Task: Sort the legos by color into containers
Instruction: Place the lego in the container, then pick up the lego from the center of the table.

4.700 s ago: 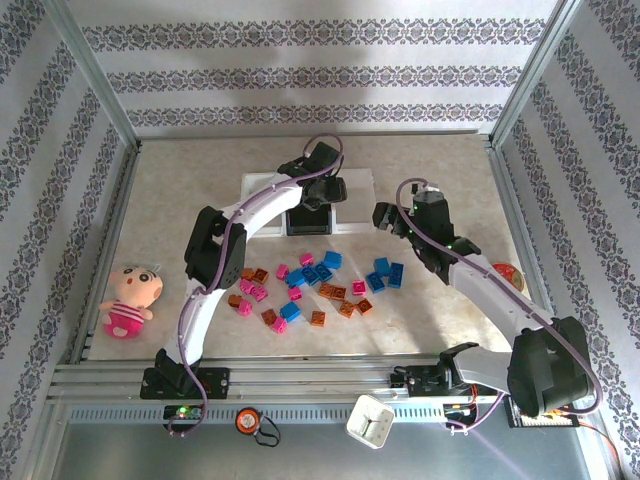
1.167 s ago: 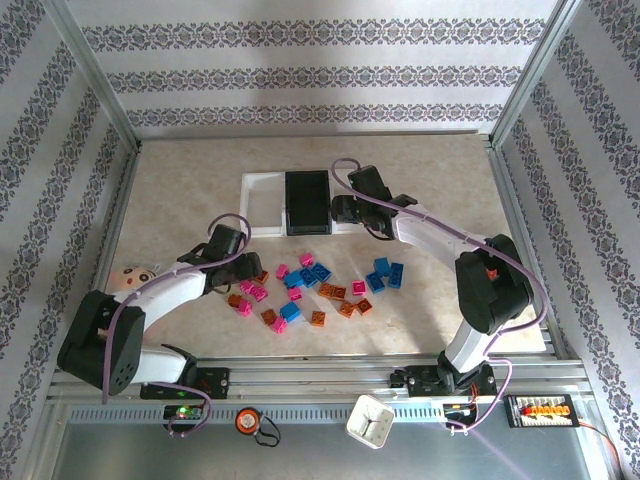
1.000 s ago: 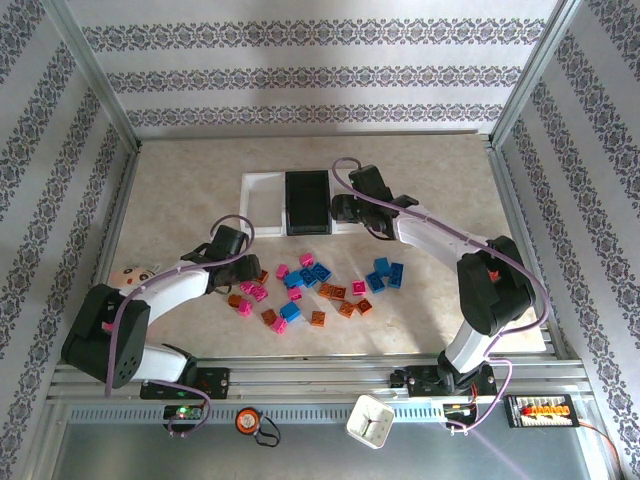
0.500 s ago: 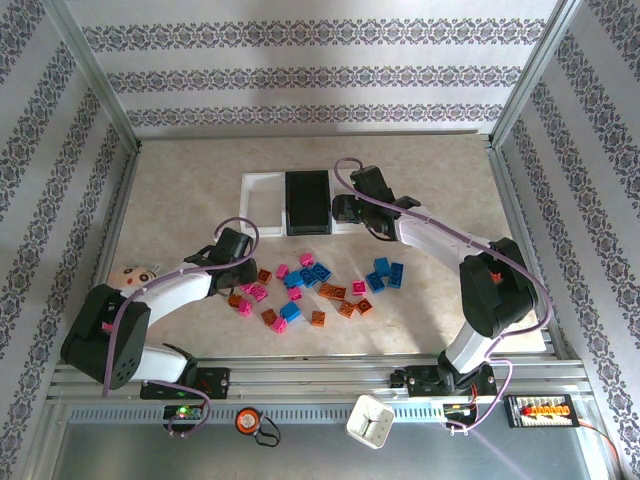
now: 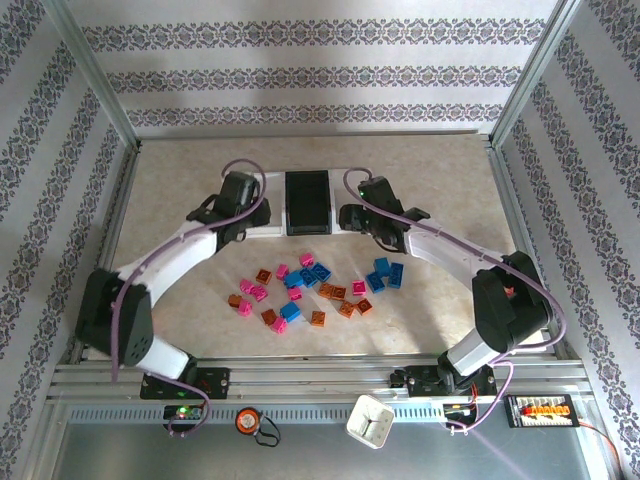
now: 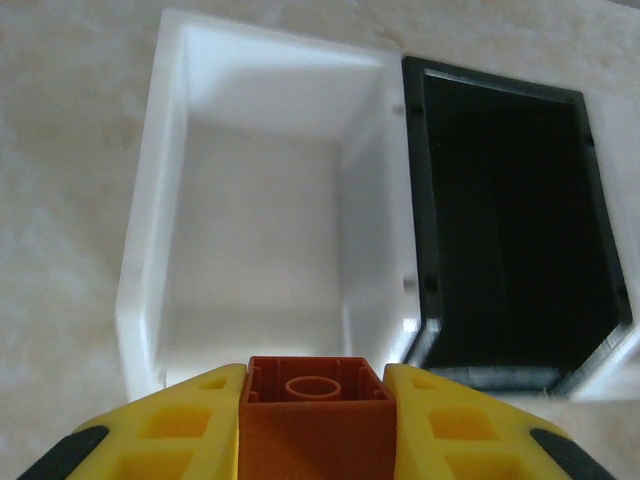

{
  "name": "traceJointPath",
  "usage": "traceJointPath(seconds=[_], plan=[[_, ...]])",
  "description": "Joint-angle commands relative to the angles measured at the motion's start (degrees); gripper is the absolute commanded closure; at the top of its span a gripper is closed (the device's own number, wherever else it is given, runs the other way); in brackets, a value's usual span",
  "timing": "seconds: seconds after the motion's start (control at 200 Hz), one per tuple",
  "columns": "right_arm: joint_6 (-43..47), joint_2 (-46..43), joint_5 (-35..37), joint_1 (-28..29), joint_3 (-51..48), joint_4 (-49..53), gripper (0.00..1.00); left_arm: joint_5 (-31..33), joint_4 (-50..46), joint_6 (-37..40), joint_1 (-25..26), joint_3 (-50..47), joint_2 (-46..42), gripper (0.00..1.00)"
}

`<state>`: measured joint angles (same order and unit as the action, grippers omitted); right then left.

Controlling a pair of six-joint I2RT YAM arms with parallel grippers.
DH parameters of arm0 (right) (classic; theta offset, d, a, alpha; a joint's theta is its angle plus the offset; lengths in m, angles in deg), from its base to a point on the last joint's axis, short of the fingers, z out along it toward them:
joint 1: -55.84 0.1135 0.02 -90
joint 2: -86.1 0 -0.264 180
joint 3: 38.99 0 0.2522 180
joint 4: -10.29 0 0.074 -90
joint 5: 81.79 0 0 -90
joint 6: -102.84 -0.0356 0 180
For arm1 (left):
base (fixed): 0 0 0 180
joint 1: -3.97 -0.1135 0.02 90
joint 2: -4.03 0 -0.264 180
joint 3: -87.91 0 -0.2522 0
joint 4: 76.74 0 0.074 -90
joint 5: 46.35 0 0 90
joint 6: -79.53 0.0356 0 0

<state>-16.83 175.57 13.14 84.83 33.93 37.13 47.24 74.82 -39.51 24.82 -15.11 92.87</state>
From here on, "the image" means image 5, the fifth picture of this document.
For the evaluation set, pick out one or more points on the grey metal panel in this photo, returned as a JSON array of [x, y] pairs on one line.
[[150, 460]]

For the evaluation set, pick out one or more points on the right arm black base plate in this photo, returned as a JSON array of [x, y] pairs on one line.
[[415, 385]]

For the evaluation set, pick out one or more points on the blue lego brick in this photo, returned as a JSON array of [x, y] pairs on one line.
[[382, 266], [307, 276], [290, 311], [292, 278], [375, 281], [396, 275], [320, 270]]

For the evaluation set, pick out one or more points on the thin aluminium rail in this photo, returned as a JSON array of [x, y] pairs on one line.
[[300, 134]]

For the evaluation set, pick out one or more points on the white plastic container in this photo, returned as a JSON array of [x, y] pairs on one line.
[[276, 190], [336, 200]]

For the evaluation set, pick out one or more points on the black plastic container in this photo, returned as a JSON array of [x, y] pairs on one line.
[[307, 202]]

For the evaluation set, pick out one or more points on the aluminium frame post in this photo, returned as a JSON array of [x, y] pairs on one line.
[[533, 75], [96, 75]]

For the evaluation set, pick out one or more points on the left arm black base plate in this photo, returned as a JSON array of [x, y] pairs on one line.
[[217, 382]]

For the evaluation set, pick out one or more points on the small circuit board with LEDs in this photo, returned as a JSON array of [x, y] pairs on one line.
[[192, 414]]

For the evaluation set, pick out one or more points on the aluminium side rail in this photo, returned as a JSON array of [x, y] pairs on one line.
[[520, 225], [114, 225]]

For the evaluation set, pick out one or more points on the white square clock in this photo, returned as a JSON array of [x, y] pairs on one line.
[[370, 420]]

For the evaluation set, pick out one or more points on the wide aluminium frame rail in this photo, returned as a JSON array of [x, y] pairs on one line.
[[310, 380]]

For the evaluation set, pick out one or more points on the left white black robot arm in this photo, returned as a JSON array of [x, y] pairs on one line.
[[165, 260]]

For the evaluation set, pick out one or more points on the black power distribution board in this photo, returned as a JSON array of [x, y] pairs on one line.
[[542, 411]]

